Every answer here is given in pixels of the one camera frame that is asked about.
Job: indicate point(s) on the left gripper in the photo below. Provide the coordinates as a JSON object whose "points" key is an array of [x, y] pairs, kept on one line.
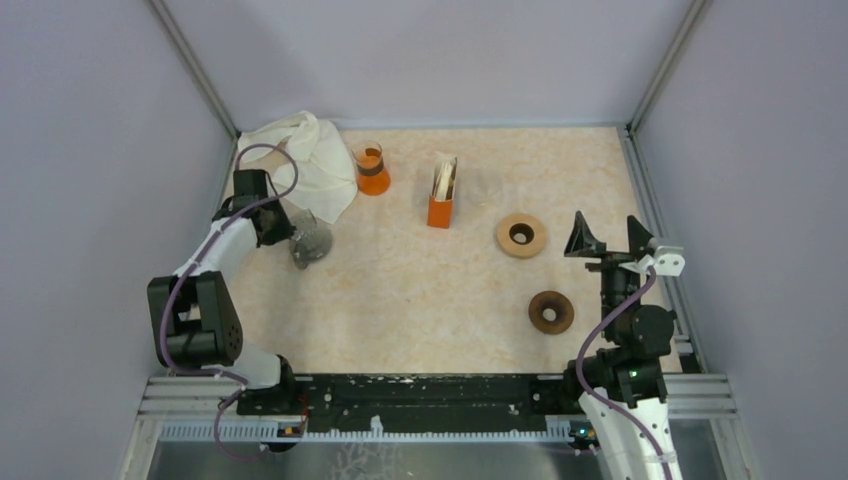
{"points": [[285, 229]]}

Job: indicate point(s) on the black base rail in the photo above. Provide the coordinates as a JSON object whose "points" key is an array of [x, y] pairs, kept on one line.
{"points": [[416, 404]]}

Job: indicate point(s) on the orange glass flask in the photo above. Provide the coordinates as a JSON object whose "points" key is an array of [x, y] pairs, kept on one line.
{"points": [[372, 176]]}

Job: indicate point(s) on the white cloth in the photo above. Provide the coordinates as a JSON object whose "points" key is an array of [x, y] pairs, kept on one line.
{"points": [[326, 184]]}

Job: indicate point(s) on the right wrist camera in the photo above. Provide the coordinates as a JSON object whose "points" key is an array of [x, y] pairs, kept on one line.
{"points": [[668, 257]]}

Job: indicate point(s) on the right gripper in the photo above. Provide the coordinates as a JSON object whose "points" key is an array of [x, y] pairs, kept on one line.
{"points": [[583, 242]]}

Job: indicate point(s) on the orange coffee filter box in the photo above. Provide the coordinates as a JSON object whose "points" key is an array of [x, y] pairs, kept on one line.
{"points": [[442, 193]]}

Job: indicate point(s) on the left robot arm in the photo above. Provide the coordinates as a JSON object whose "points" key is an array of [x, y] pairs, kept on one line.
{"points": [[196, 327]]}

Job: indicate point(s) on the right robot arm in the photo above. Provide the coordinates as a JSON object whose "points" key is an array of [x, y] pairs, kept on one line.
{"points": [[617, 378]]}

